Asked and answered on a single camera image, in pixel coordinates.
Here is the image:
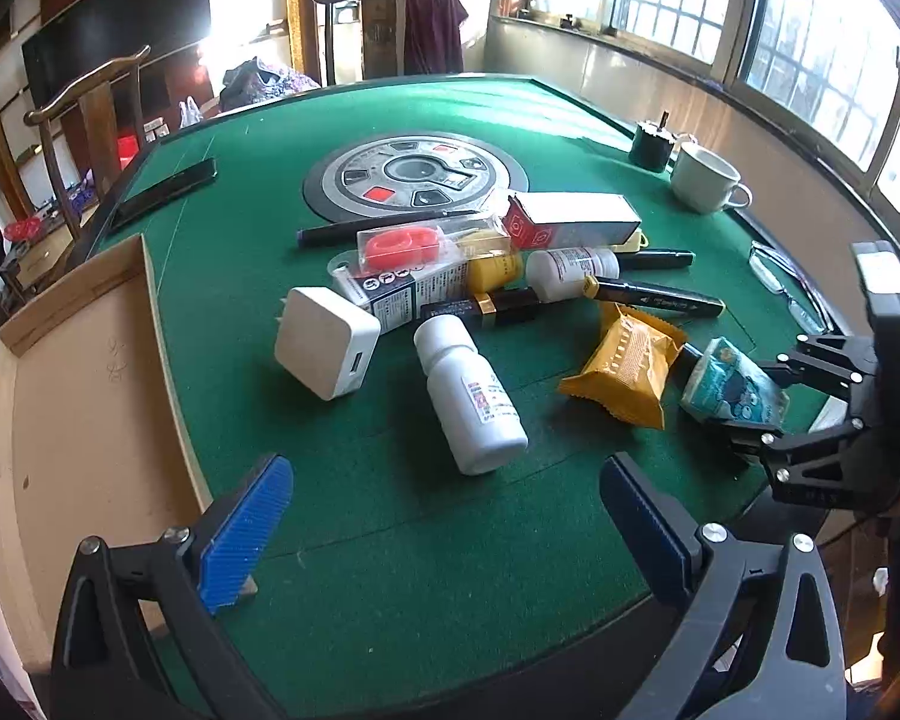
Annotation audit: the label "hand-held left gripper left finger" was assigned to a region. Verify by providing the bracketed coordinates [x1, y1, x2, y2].
[49, 454, 295, 720]

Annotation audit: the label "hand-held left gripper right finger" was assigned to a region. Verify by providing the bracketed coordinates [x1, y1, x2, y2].
[600, 454, 848, 720]

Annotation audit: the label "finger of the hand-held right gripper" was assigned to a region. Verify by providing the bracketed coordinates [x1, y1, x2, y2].
[750, 331, 882, 421]
[712, 418, 900, 512]

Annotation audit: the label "teal tissue pack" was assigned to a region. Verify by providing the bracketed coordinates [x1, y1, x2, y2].
[681, 336, 790, 425]

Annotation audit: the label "yellow snack packet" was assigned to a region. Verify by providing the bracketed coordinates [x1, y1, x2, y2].
[557, 302, 689, 431]

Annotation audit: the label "shallow cardboard tray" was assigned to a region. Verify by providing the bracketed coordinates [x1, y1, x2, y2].
[0, 232, 260, 661]

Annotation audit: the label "black marker blue end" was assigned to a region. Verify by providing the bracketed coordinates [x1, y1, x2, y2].
[615, 247, 697, 271]

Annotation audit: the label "white charger adapter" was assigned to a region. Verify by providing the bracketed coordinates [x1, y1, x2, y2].
[274, 285, 382, 402]

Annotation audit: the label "large white pill bottle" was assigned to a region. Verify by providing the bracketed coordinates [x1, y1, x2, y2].
[412, 313, 530, 476]

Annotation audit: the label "small white bottle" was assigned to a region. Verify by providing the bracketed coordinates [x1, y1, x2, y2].
[525, 246, 620, 302]

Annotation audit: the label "black tube gold band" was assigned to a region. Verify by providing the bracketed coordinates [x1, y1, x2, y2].
[420, 286, 542, 329]

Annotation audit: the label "grey printed carton box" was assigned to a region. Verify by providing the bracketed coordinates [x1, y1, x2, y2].
[332, 261, 473, 335]

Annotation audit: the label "white box red band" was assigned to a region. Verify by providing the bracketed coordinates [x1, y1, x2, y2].
[501, 193, 643, 254]

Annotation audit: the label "yellow round jar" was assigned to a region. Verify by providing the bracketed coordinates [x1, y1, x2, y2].
[466, 253, 527, 293]

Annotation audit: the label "black pen purple cap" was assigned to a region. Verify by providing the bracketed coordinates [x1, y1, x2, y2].
[298, 211, 451, 247]

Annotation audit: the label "red item clear pack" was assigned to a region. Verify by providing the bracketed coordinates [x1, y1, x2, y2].
[355, 223, 460, 272]

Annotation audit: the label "eyeglasses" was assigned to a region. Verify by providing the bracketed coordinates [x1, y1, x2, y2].
[748, 240, 833, 338]

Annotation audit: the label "black marker yellow end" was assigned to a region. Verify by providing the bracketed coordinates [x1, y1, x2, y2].
[583, 275, 726, 317]

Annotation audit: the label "white mug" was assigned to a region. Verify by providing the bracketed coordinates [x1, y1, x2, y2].
[670, 142, 754, 215]

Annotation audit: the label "black cup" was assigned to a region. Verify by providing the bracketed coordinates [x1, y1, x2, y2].
[628, 112, 677, 170]

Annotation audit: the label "black phone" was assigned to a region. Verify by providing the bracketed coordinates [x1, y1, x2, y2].
[111, 157, 218, 231]

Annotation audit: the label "round table control panel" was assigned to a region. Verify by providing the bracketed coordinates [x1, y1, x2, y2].
[302, 135, 531, 224]

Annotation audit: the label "floral bag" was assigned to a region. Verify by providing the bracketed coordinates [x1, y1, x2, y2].
[220, 57, 322, 112]

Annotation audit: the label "wooden chair curved back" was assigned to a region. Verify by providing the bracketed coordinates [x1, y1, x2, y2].
[25, 45, 152, 241]

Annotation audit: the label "wooden chair carved back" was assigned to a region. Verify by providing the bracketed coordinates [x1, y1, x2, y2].
[311, 0, 412, 87]

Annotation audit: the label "maroon cloth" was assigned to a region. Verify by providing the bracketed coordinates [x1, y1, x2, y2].
[405, 0, 469, 76]

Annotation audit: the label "black television screen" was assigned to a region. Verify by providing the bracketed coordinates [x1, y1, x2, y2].
[21, 0, 212, 110]

